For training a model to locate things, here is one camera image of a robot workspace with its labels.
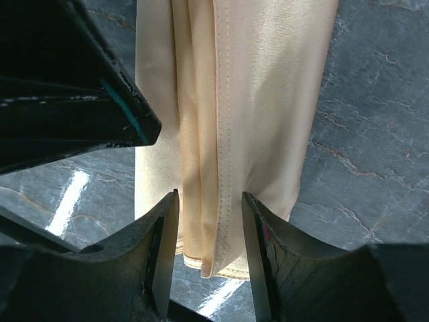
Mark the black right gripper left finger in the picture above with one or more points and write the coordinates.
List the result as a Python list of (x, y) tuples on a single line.
[(124, 277)]

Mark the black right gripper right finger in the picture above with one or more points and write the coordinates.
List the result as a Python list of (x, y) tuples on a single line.
[(296, 277)]

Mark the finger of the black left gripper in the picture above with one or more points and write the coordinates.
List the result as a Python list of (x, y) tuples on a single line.
[(63, 91)]

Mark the peach cloth napkin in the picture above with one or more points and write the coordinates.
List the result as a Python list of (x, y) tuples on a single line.
[(235, 85)]

